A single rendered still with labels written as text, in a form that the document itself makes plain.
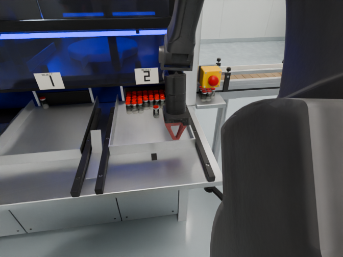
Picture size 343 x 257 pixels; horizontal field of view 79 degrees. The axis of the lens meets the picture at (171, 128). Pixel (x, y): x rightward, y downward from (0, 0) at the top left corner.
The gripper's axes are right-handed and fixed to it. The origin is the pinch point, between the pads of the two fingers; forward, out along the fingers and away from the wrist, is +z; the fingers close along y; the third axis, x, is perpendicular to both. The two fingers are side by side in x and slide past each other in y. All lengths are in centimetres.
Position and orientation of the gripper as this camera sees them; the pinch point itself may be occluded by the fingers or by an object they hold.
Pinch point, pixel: (175, 138)
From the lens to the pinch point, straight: 63.2
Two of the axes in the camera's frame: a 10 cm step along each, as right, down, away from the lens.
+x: -9.9, 0.7, -1.1
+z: 0.1, 8.9, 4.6
